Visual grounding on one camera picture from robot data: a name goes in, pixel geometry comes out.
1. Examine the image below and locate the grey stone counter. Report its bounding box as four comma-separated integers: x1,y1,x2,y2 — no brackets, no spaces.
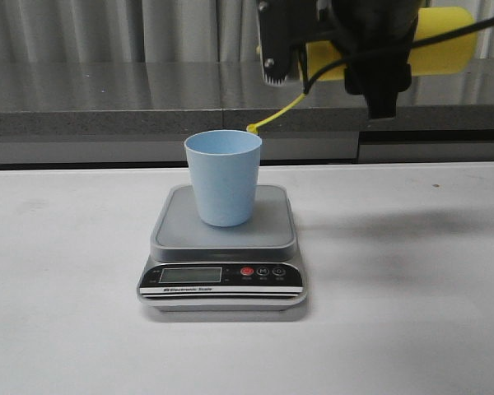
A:
0,59,494,168

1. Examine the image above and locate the yellow squeeze bottle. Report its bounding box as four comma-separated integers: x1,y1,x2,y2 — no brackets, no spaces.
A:
245,6,478,135

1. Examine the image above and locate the light blue plastic cup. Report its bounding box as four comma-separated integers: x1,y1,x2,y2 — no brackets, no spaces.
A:
184,130,262,227

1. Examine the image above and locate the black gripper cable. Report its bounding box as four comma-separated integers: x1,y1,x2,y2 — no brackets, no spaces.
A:
302,10,494,96

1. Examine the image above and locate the silver digital kitchen scale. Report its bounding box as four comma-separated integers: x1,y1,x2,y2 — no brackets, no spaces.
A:
137,184,308,311

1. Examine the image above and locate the grey curtain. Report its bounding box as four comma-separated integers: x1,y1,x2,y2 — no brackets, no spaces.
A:
0,0,494,65

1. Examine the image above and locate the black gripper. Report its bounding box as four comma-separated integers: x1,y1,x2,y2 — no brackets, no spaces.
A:
256,0,422,119

